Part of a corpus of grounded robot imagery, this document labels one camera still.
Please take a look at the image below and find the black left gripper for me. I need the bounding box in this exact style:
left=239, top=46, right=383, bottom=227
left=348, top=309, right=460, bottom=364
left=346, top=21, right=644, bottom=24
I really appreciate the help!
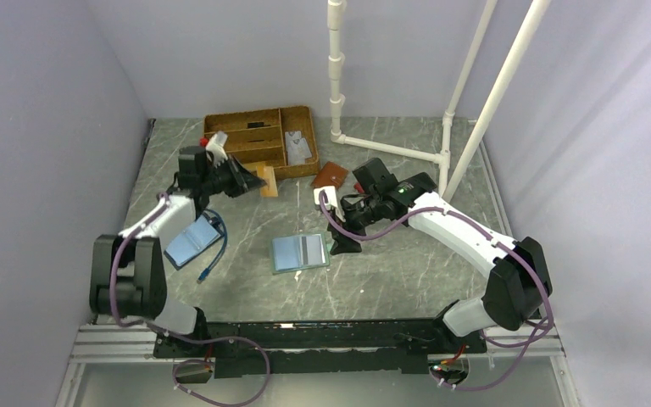
left=202, top=153, right=266, bottom=198

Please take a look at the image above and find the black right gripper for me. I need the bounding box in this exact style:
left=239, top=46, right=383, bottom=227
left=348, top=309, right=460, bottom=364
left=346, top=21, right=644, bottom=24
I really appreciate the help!
left=327, top=192, right=383, bottom=255

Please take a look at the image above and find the orange credit card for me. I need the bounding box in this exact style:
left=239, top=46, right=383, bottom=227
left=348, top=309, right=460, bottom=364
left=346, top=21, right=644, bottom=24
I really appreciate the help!
left=257, top=165, right=278, bottom=198

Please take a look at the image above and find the green card holder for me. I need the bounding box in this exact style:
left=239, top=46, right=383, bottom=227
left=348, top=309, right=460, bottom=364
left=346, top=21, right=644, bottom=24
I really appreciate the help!
left=270, top=233, right=330, bottom=274

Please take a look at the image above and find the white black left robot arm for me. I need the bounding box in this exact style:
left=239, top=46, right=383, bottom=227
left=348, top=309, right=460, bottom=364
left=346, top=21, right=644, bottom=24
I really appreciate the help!
left=88, top=146, right=266, bottom=356

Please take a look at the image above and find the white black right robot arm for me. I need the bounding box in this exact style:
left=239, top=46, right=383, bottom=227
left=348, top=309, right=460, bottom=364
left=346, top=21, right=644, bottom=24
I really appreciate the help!
left=314, top=159, right=553, bottom=352

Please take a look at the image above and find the light blue card holder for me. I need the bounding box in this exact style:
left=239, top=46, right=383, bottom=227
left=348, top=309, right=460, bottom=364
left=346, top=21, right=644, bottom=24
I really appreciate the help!
left=164, top=215, right=223, bottom=270

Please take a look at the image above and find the brown leather card holder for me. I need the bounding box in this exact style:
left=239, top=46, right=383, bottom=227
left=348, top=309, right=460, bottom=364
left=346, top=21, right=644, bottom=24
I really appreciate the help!
left=310, top=161, right=349, bottom=190

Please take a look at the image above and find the woven wicker tray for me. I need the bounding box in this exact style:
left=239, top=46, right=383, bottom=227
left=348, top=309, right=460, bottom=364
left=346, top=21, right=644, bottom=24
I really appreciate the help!
left=203, top=105, right=320, bottom=181

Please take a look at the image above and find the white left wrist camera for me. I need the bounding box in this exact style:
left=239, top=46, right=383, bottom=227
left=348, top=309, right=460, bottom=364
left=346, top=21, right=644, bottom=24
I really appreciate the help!
left=200, top=131, right=228, bottom=167

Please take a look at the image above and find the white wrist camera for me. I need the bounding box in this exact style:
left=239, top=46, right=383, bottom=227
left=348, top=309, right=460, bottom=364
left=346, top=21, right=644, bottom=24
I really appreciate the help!
left=200, top=131, right=228, bottom=167
left=313, top=186, right=342, bottom=219

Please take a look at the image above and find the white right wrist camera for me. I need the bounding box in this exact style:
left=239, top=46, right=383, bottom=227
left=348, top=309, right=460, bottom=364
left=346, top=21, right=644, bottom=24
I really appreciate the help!
left=313, top=186, right=342, bottom=219

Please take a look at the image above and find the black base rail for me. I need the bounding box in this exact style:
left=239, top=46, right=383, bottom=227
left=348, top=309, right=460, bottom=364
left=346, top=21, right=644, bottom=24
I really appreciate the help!
left=153, top=318, right=487, bottom=378

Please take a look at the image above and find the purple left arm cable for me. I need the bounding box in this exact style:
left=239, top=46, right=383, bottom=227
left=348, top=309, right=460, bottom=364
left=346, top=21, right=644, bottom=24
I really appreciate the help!
left=108, top=193, right=271, bottom=407

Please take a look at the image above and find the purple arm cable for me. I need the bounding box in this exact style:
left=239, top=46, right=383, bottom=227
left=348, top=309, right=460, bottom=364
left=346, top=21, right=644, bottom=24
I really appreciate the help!
left=108, top=193, right=271, bottom=407
left=316, top=191, right=556, bottom=393

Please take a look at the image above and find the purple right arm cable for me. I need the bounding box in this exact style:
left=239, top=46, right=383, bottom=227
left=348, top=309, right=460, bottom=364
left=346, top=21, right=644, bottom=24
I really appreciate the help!
left=316, top=191, right=556, bottom=393

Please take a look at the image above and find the white pvc pipe frame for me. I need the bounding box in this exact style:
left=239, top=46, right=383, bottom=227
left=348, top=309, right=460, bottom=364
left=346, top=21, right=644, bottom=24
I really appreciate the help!
left=327, top=0, right=550, bottom=200

